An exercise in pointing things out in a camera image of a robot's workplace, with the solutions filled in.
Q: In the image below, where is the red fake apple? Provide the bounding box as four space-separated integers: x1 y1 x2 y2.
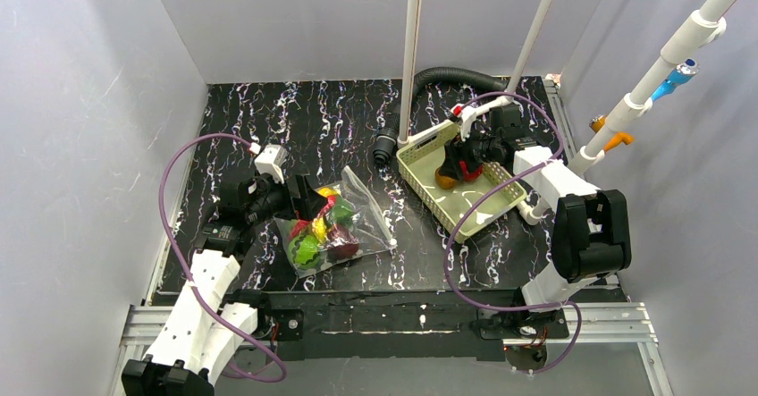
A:
460 162 484 182

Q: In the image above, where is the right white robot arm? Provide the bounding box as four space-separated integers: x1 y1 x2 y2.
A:
449 146 632 313

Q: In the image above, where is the green fake pepper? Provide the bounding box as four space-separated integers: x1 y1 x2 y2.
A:
330 197 356 225

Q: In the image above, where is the black corrugated hose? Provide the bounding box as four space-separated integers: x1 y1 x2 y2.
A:
373 66 510 168

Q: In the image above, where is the dark red fake fruit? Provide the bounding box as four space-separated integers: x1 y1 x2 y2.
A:
327 231 359 262

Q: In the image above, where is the clear zip top bag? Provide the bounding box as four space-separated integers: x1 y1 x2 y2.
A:
274 165 397 278

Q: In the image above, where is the purple cable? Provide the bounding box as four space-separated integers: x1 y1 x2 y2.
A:
157 133 289 383
442 91 583 375

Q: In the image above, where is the light green plastic basket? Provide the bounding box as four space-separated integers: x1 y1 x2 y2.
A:
396 122 527 243

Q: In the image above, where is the aluminium frame rail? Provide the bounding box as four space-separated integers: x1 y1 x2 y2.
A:
109 303 673 396

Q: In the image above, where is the orange clamp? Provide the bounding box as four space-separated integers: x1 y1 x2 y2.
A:
589 114 635 154

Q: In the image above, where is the brown fake potato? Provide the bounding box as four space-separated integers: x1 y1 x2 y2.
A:
434 167 459 190

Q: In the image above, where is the yellow fake banana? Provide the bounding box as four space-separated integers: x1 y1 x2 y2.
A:
311 187 340 243

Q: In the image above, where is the white pvc pipe frame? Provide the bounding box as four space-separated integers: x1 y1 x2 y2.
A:
396 0 559 147

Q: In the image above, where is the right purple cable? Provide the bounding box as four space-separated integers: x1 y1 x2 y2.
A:
442 91 583 375

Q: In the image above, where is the red fake chili pepper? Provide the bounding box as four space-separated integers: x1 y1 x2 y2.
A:
290 194 339 238

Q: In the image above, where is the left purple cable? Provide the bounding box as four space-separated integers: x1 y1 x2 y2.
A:
157 133 289 383

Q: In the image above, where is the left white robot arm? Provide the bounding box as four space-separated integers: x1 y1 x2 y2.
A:
121 174 328 395

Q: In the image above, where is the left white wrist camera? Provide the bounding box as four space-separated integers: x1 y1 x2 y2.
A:
254 145 288 184

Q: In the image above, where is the white pvc pipe right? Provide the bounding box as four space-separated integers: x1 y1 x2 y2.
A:
568 0 737 175

